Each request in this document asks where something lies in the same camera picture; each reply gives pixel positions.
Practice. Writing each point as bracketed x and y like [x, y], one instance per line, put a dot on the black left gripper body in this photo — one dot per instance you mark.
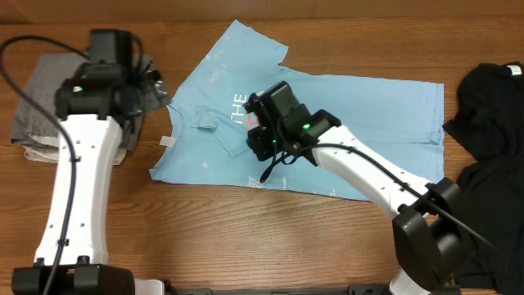
[152, 96]

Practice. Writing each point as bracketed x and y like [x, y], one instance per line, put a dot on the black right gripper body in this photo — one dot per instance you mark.
[268, 143]

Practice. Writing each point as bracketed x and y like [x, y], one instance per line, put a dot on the light blue printed t-shirt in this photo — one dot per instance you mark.
[399, 119]

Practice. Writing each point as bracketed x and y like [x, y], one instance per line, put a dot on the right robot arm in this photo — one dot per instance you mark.
[429, 221]

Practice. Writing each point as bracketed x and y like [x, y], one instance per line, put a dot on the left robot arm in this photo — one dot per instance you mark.
[94, 108]

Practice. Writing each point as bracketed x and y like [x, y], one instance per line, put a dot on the folded beige garment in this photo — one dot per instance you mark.
[50, 154]

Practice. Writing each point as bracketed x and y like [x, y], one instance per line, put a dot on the black garment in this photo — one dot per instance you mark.
[489, 125]

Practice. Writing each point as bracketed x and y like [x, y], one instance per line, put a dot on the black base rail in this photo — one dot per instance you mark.
[286, 291]

